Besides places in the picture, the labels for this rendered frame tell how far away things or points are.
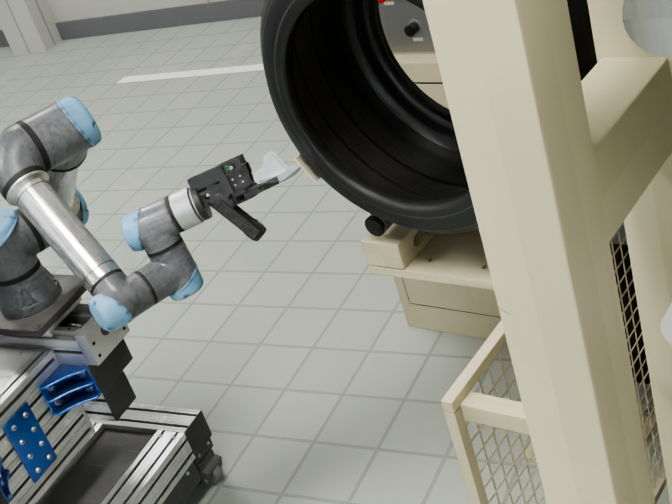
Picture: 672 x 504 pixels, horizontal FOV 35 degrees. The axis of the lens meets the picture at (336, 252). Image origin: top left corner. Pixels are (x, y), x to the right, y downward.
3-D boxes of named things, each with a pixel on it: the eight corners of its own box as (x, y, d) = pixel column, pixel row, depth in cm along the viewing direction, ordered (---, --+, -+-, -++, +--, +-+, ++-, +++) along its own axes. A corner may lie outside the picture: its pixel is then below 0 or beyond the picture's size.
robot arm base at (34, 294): (-10, 318, 257) (-29, 285, 252) (28, 281, 268) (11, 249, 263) (35, 320, 250) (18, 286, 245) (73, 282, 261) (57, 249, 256)
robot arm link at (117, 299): (-40, 138, 208) (110, 319, 195) (9, 112, 213) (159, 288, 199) (-33, 171, 218) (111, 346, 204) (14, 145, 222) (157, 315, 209)
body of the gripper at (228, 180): (241, 155, 199) (183, 182, 200) (260, 197, 200) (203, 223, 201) (246, 151, 206) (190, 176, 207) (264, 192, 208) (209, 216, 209)
